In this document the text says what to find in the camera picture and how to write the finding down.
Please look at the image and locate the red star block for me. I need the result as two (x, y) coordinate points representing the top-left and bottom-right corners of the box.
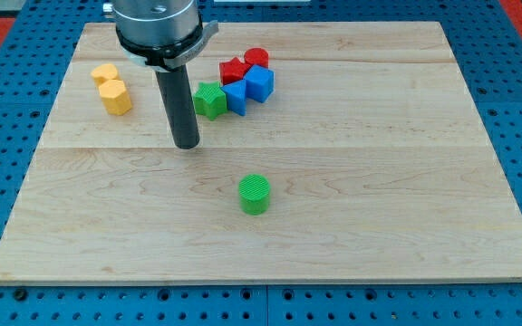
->
(219, 57), (251, 85)

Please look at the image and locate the green cylinder block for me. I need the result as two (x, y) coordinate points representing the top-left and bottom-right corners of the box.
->
(238, 174), (271, 216)

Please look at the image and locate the blue triangle block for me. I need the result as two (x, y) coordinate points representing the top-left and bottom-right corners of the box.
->
(221, 80), (247, 116)

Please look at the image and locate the wooden board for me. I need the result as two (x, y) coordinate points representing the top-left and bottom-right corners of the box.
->
(0, 22), (522, 286)

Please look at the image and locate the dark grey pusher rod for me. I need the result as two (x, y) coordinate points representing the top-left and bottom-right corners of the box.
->
(156, 65), (200, 149)

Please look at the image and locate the blue cube block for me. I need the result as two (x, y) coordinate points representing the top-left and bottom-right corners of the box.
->
(244, 65), (275, 102)

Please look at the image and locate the green star block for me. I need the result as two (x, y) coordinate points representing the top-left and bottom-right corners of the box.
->
(193, 81), (228, 120)

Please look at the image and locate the yellow hexagon block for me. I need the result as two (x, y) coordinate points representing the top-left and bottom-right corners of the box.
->
(98, 80), (132, 116)

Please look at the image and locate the red cylinder block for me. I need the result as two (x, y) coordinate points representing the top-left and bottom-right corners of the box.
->
(244, 47), (269, 69)

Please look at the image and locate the yellow heart block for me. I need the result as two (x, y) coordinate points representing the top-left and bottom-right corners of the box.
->
(90, 63), (120, 87)

